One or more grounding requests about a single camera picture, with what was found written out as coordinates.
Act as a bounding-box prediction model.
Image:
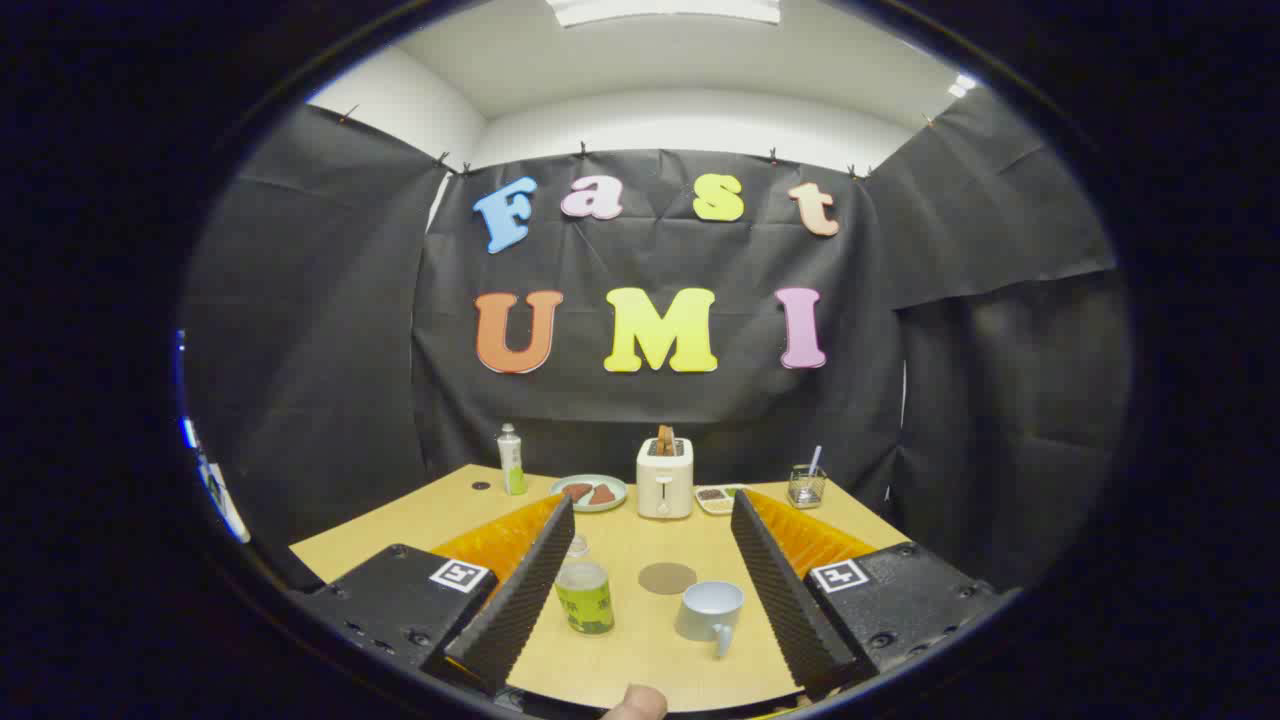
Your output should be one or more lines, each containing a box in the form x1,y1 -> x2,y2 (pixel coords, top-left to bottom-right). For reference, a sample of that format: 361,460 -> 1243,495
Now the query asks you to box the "white and green tube bottle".
497,423 -> 528,497

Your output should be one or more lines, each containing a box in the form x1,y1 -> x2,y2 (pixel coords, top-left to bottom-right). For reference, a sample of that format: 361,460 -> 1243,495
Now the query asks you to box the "pale green plate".
550,474 -> 629,514

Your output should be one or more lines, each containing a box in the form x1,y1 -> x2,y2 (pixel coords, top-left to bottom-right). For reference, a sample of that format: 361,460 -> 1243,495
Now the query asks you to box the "round brown coaster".
638,562 -> 698,596

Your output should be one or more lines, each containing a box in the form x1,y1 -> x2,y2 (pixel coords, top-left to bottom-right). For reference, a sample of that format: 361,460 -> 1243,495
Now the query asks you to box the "pale blue cup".
675,581 -> 746,658

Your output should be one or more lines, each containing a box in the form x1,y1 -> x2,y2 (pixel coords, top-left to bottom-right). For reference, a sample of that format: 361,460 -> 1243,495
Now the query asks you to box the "white toaster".
636,437 -> 695,520

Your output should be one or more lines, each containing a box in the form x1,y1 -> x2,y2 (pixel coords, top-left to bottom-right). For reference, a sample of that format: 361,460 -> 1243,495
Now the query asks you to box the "clear square glass holder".
787,464 -> 828,510

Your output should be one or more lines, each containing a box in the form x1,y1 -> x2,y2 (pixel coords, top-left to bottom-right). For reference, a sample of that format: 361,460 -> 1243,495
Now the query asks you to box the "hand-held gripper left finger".
290,493 -> 577,698

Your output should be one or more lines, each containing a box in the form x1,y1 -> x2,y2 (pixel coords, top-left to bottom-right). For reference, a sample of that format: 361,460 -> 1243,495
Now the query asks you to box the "green label juice bottle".
555,535 -> 616,635

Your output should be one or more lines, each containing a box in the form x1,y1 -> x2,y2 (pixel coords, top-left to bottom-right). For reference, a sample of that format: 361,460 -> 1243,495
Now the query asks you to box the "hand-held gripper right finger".
730,488 -> 1021,701

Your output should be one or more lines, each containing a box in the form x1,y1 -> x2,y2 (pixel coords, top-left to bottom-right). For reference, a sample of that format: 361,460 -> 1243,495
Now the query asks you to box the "long ceiling light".
545,0 -> 783,28

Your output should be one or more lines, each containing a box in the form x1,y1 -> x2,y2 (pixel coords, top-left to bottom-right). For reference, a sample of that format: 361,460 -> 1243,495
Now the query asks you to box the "black backdrop cloth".
180,85 -> 1131,591

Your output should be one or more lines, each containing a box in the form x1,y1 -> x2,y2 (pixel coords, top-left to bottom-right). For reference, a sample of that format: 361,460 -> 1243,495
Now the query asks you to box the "wooden table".
290,463 -> 911,713

